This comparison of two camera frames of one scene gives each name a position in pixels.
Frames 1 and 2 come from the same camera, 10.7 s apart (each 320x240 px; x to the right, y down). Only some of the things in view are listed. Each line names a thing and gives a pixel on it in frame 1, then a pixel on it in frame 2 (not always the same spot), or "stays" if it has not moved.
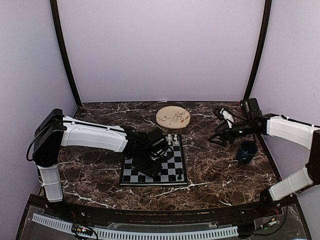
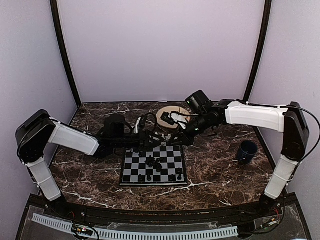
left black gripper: x=153 y=171 → x=144 y=143
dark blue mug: x=246 y=151 stays
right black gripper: x=222 y=134 → x=185 y=139
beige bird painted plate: x=172 y=117 stays
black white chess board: x=173 y=171 stays
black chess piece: x=172 y=177 stays
